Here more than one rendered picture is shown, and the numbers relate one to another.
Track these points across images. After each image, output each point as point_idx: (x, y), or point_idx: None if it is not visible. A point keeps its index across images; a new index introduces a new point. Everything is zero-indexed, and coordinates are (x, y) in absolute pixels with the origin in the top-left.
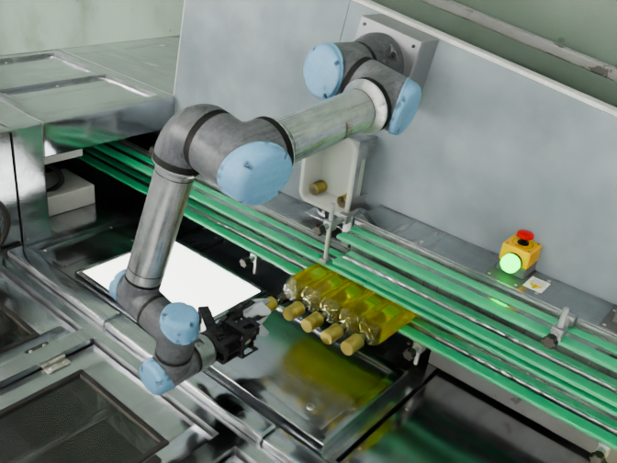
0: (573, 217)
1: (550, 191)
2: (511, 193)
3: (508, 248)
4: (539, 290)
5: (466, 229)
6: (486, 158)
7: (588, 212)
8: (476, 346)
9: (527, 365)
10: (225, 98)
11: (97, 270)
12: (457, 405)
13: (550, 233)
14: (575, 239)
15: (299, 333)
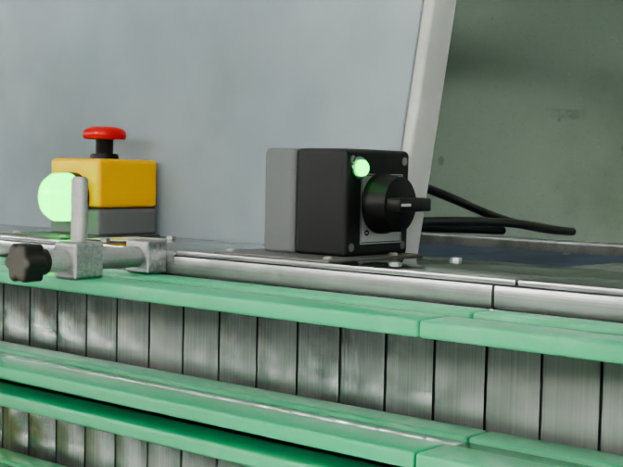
0: (197, 63)
1: (148, 24)
2: (90, 68)
3: (60, 168)
4: (120, 240)
5: (35, 198)
6: (40, 11)
7: (220, 36)
8: (13, 449)
9: (43, 400)
10: None
11: None
12: None
13: (168, 128)
14: (210, 117)
15: None
